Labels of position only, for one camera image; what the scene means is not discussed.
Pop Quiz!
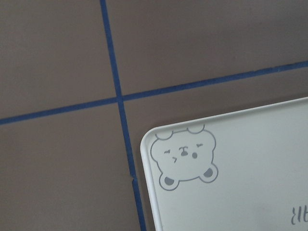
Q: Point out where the white bear tray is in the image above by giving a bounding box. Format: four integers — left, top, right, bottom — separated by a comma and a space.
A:
140, 98, 308, 231

